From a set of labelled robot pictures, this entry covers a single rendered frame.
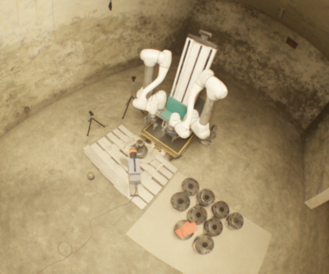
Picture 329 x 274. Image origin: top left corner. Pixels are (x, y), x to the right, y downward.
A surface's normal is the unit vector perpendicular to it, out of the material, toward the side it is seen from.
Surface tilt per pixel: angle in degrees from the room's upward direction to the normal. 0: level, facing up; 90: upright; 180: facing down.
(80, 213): 0
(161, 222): 0
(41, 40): 90
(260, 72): 90
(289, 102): 90
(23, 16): 90
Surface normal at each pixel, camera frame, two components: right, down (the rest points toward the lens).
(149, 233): 0.21, -0.63
